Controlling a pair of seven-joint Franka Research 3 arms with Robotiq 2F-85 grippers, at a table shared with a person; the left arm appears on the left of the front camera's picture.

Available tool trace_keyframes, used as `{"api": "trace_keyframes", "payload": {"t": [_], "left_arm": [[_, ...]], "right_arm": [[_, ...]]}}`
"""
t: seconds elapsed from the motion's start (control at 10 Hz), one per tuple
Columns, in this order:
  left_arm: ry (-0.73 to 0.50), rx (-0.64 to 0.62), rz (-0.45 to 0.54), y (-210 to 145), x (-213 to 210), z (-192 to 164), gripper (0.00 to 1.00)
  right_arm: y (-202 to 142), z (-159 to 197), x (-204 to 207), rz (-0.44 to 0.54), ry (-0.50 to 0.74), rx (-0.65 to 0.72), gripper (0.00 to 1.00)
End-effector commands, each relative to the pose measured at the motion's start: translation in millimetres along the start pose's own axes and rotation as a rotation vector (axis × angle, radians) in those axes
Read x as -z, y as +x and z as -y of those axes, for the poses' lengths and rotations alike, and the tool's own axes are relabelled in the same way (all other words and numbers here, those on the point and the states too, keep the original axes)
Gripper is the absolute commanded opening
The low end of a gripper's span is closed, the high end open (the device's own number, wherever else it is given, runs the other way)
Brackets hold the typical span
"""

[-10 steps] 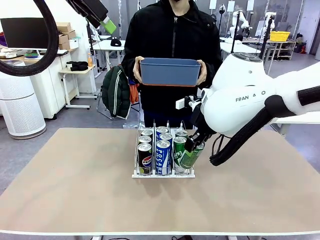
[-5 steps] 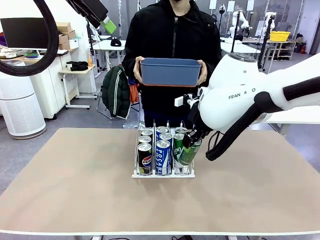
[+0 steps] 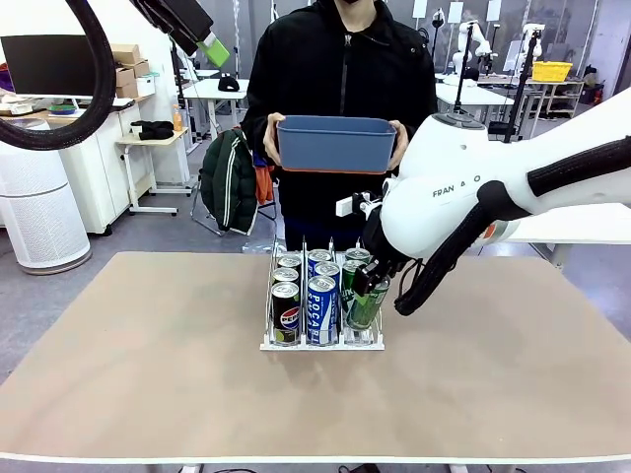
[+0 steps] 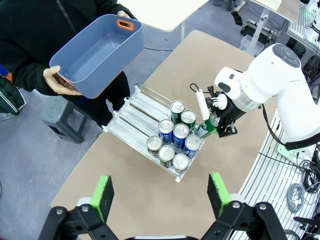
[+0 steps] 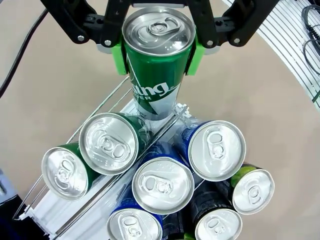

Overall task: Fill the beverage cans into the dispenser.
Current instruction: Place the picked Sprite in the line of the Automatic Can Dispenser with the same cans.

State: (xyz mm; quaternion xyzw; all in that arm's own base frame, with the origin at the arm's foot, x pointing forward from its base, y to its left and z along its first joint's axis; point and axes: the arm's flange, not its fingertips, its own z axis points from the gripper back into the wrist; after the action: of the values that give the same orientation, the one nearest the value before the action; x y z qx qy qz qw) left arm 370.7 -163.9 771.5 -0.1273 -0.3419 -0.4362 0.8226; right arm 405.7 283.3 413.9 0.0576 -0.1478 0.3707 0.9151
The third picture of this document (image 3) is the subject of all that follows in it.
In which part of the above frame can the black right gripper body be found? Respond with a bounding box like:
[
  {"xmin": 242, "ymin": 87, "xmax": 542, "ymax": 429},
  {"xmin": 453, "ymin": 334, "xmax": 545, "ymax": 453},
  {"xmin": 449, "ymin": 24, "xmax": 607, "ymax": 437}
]
[{"xmin": 362, "ymin": 209, "xmax": 410, "ymax": 275}]

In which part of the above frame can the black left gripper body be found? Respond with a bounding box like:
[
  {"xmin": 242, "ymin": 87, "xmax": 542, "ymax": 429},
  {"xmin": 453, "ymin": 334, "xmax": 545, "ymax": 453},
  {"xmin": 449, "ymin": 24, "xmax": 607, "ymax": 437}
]
[{"xmin": 130, "ymin": 0, "xmax": 214, "ymax": 56}]

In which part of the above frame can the blue plastic bin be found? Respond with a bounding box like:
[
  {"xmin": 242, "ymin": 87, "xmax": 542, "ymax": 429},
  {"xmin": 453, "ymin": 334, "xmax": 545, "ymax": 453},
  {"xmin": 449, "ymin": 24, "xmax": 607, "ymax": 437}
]
[{"xmin": 275, "ymin": 114, "xmax": 398, "ymax": 174}]

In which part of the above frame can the black sleeved right forearm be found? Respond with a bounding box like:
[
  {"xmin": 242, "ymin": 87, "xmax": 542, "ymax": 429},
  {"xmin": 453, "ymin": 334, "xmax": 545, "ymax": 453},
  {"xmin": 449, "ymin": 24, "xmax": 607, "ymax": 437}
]
[{"xmin": 240, "ymin": 110, "xmax": 270, "ymax": 171}]

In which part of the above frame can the black sleeved left forearm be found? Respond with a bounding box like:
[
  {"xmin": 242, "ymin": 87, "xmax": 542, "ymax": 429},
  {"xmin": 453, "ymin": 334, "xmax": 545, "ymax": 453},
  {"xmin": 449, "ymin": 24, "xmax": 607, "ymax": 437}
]
[{"xmin": 403, "ymin": 96, "xmax": 440, "ymax": 162}]

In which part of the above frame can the clear white can dispenser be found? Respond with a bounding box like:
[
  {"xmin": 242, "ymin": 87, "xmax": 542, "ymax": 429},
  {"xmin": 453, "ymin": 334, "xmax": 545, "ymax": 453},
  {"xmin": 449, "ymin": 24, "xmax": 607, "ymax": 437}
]
[{"xmin": 259, "ymin": 235, "xmax": 387, "ymax": 352}]

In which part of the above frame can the person's left hand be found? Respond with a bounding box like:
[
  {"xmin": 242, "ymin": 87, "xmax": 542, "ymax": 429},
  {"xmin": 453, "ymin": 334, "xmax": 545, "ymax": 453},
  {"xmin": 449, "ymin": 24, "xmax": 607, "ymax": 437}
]
[{"xmin": 386, "ymin": 119, "xmax": 410, "ymax": 171}]

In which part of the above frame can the person's right hand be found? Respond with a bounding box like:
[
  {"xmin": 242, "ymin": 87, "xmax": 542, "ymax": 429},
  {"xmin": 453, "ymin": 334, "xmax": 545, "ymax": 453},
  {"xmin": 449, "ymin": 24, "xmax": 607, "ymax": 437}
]
[{"xmin": 262, "ymin": 112, "xmax": 287, "ymax": 168}]

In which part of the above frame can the white table with cap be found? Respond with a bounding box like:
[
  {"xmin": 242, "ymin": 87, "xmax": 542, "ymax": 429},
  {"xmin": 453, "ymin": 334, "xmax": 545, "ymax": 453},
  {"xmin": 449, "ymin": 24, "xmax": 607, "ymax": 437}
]
[{"xmin": 181, "ymin": 77, "xmax": 250, "ymax": 139}]

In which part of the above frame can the white storage box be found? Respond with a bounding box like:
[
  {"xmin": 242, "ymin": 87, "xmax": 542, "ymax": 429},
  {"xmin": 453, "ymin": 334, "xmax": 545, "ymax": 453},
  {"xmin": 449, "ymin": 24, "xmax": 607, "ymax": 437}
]
[{"xmin": 135, "ymin": 72, "xmax": 162, "ymax": 98}]

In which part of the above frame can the black cloth bundle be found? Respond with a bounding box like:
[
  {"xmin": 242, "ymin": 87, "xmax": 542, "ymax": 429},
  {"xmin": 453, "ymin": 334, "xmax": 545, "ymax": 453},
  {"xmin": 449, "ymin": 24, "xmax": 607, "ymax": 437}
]
[{"xmin": 129, "ymin": 118, "xmax": 175, "ymax": 142}]

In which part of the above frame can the orange jacket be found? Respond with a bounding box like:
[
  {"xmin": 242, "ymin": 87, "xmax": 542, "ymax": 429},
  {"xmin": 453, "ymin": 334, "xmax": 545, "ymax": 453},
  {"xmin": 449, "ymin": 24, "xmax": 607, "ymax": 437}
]
[{"xmin": 253, "ymin": 165, "xmax": 277, "ymax": 204}]

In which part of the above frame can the person in black jacket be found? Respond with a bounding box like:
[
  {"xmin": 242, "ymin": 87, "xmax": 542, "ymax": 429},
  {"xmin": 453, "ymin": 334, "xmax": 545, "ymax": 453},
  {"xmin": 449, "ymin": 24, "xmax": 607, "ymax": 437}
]
[{"xmin": 240, "ymin": 0, "xmax": 440, "ymax": 252}]

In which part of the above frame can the dark green striped jacket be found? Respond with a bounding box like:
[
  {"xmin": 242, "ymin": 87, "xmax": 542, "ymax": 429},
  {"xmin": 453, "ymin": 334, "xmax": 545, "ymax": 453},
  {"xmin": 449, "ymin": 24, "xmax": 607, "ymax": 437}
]
[{"xmin": 198, "ymin": 128, "xmax": 259, "ymax": 237}]

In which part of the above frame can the black computer monitor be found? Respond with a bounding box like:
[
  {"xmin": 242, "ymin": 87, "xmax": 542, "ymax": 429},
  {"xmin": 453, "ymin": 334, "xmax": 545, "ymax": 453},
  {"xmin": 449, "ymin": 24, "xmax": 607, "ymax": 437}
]
[{"xmin": 0, "ymin": 34, "xmax": 107, "ymax": 98}]

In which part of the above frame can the metal folding chair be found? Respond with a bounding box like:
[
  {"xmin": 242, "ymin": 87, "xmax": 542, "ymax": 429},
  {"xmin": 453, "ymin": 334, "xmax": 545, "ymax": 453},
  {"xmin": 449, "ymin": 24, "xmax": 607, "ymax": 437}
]
[{"xmin": 189, "ymin": 169, "xmax": 278, "ymax": 238}]

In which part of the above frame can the white background table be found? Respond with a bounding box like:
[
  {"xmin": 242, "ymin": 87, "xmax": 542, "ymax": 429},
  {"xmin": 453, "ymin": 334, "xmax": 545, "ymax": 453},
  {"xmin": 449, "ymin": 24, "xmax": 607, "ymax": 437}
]
[{"xmin": 434, "ymin": 82, "xmax": 517, "ymax": 124}]

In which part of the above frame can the black light stand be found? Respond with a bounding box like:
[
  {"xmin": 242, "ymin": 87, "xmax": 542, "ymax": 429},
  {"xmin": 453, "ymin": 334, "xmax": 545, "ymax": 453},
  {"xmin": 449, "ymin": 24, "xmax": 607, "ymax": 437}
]
[{"xmin": 453, "ymin": 22, "xmax": 477, "ymax": 117}]

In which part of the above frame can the large white table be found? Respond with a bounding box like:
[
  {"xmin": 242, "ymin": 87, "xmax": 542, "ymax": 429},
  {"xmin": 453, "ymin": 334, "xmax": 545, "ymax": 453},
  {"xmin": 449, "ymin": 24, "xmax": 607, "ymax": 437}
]
[{"xmin": 485, "ymin": 130, "xmax": 631, "ymax": 270}]

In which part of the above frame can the black tripod stand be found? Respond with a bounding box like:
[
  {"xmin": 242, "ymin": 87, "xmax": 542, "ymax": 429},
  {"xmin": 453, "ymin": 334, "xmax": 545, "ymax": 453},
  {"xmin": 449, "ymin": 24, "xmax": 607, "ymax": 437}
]
[{"xmin": 487, "ymin": 29, "xmax": 541, "ymax": 145}]

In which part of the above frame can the wooden shelf table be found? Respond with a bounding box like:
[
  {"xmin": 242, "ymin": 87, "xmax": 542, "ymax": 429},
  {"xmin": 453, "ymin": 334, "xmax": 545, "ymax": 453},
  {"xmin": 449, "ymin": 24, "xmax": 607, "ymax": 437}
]
[{"xmin": 517, "ymin": 77, "xmax": 587, "ymax": 120}]

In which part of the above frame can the white air purifier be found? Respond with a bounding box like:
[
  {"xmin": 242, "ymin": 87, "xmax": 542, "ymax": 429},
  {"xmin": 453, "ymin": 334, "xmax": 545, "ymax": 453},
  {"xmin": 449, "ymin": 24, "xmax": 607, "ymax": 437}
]
[{"xmin": 0, "ymin": 117, "xmax": 94, "ymax": 276}]

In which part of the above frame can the yellow basket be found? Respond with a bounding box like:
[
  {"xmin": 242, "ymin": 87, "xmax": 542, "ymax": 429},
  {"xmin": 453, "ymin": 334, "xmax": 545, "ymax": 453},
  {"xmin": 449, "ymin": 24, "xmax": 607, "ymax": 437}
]
[{"xmin": 530, "ymin": 60, "xmax": 575, "ymax": 83}]

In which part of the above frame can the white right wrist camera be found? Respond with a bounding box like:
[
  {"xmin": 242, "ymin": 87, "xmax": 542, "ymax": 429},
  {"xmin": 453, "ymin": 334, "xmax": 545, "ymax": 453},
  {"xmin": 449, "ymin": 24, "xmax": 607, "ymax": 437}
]
[{"xmin": 334, "ymin": 190, "xmax": 390, "ymax": 219}]

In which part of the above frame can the black left arm hose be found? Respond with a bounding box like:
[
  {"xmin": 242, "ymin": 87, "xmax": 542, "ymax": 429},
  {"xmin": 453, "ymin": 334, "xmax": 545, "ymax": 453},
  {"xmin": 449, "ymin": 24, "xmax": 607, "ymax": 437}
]
[{"xmin": 0, "ymin": 0, "xmax": 118, "ymax": 150}]

